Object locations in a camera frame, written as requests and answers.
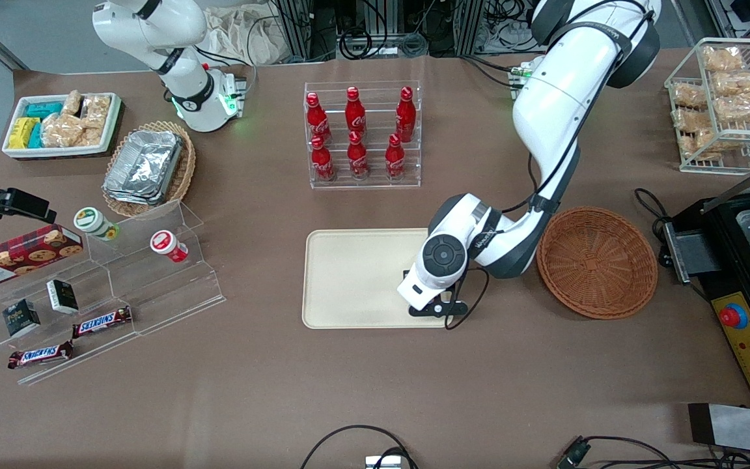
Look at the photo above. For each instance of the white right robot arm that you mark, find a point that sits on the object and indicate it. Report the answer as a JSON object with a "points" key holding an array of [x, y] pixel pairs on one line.
{"points": [[173, 52]]}

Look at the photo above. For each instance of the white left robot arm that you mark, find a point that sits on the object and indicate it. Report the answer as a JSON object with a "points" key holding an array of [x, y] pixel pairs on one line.
{"points": [[564, 104]]}

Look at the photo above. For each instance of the beige plastic tray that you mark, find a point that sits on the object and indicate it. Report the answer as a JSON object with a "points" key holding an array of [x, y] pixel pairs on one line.
{"points": [[355, 280]]}

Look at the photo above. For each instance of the clear bagged sandwich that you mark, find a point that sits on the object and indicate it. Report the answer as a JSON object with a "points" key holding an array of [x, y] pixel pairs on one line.
{"points": [[96, 112], [73, 103], [736, 83], [700, 142], [691, 120], [689, 96], [721, 58], [743, 108], [61, 130]]}

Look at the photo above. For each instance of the brown wicker basket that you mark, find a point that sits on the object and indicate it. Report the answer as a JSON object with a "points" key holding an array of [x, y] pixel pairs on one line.
{"points": [[596, 264]]}

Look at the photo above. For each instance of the light wicker basket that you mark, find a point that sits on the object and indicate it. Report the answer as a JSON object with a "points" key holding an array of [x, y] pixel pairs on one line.
{"points": [[186, 163]]}

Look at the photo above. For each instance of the Walkers red tartan cookie box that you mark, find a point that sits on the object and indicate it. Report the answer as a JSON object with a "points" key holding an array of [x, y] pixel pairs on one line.
{"points": [[20, 257]]}

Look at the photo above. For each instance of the white rectangular snack bin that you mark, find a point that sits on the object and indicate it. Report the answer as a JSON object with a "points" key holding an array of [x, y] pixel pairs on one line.
{"points": [[56, 152]]}

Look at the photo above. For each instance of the green lid sunflower cup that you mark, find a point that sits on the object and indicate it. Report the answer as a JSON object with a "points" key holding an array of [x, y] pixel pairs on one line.
{"points": [[92, 221]]}

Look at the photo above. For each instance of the teal snack pack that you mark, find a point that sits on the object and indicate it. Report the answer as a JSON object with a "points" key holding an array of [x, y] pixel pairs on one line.
{"points": [[44, 109], [36, 137]]}

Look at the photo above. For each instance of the yellow snack pack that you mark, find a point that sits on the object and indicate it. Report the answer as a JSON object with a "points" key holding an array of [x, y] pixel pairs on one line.
{"points": [[22, 132]]}

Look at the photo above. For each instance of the black and white small box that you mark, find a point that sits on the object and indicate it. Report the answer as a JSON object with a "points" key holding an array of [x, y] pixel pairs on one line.
{"points": [[62, 297]]}

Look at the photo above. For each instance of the black Face box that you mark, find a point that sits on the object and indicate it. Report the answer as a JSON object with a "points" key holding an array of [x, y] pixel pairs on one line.
{"points": [[21, 319]]}

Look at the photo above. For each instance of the silver foil container stack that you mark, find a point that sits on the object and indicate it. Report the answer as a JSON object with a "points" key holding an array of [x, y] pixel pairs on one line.
{"points": [[144, 166]]}

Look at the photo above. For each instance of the red Coca-Cola bottle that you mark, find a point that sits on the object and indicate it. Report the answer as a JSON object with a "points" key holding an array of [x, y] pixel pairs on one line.
{"points": [[321, 161], [316, 117], [405, 112], [395, 159], [357, 157], [355, 112]]}

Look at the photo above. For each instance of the Snickers chocolate bar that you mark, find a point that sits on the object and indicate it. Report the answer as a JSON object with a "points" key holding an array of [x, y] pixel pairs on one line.
{"points": [[40, 355], [101, 322]]}

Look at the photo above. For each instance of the red lid yogurt cup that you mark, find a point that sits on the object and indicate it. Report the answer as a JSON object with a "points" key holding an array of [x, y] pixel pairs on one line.
{"points": [[166, 245]]}

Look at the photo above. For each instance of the clear acrylic stepped shelf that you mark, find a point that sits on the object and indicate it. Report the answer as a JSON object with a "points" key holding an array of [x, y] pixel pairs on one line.
{"points": [[153, 286]]}

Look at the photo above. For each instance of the clear acrylic bottle rack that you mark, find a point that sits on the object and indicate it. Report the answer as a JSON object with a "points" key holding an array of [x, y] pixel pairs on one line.
{"points": [[362, 130]]}

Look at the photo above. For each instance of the black sealing machine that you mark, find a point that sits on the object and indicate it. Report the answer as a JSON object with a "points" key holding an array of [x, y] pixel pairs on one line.
{"points": [[720, 273]]}

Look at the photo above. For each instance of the beige cloth bag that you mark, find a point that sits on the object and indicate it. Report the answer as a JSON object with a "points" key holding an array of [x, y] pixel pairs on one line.
{"points": [[245, 36]]}

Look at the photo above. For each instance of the red emergency stop button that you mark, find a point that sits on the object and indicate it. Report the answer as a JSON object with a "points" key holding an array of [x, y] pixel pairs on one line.
{"points": [[733, 316]]}

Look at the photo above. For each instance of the grey flat strip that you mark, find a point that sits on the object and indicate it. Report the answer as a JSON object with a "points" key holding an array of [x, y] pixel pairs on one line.
{"points": [[739, 426]]}

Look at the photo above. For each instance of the aluminium frame rack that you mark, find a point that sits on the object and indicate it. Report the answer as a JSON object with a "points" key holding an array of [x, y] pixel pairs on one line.
{"points": [[300, 26]]}

